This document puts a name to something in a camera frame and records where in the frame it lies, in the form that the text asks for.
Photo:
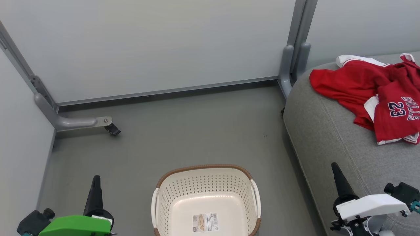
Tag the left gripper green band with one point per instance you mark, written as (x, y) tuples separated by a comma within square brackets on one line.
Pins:
[(77, 226)]

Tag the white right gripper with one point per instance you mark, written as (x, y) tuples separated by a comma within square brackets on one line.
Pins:
[(370, 206)]

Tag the red basketball jersey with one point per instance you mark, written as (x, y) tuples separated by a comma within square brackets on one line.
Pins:
[(347, 82)]

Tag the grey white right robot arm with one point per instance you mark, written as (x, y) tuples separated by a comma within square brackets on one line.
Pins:
[(374, 227)]

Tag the beige laundry basket brown rim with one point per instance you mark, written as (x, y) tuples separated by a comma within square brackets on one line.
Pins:
[(203, 183)]

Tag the grey fabric sofa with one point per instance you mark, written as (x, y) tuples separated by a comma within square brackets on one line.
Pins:
[(328, 131)]

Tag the black caster wheel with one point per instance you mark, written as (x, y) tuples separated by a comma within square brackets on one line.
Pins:
[(113, 130)]

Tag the grey partition leg long foot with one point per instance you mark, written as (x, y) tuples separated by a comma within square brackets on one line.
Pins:
[(75, 123)]

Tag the paper label sticker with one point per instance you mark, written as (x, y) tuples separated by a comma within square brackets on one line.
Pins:
[(205, 223)]

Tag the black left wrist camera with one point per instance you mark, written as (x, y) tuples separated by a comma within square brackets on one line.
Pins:
[(32, 223)]

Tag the grey partition base rail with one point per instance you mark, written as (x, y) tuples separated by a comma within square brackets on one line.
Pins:
[(164, 93)]

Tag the grey partition post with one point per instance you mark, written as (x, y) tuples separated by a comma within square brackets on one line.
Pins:
[(286, 65)]

